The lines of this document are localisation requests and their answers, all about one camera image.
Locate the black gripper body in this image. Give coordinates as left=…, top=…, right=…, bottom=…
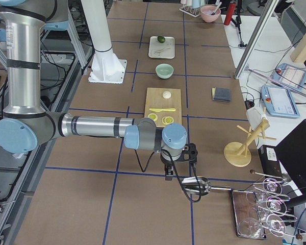
left=160, top=143, right=198, bottom=170

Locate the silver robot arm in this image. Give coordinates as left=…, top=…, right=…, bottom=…
left=0, top=1, right=197, bottom=180

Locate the mint green bowl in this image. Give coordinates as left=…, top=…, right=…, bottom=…
left=155, top=63, right=174, bottom=79

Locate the pink bowl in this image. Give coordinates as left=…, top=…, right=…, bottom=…
left=200, top=5, right=221, bottom=23

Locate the wooden mug tree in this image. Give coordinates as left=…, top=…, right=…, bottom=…
left=223, top=107, right=276, bottom=167

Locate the wooden cutting board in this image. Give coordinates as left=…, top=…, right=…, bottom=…
left=144, top=88, right=182, bottom=127

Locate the yellow plastic knife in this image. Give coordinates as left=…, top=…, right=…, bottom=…
left=149, top=108, right=176, bottom=112

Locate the grey folded cloth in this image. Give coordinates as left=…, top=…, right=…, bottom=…
left=211, top=87, right=231, bottom=102

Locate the glass rack tray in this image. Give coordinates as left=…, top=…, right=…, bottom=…
left=231, top=173, right=298, bottom=240

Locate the blue teach pendant near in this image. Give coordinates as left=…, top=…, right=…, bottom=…
left=261, top=85, right=300, bottom=118

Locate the blue teach pendant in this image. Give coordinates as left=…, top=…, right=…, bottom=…
left=261, top=85, right=300, bottom=118
left=271, top=63, right=306, bottom=91

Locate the white bear serving tray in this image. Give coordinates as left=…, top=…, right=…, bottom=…
left=148, top=36, right=175, bottom=59

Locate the black computer monitor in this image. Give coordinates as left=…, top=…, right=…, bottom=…
left=275, top=119, right=306, bottom=206

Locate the green avocado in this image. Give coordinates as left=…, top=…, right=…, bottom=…
left=157, top=36, right=165, bottom=43

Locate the blue teach pendant far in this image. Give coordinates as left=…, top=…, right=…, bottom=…
left=271, top=63, right=306, bottom=91

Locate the red bottle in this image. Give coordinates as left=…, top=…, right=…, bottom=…
left=223, top=1, right=236, bottom=26

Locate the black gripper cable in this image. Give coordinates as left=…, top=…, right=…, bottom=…
left=134, top=149, right=205, bottom=203

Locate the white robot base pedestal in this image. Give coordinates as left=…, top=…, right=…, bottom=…
left=81, top=0, right=127, bottom=84

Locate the aluminium frame post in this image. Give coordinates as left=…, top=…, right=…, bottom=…
left=234, top=0, right=279, bottom=79

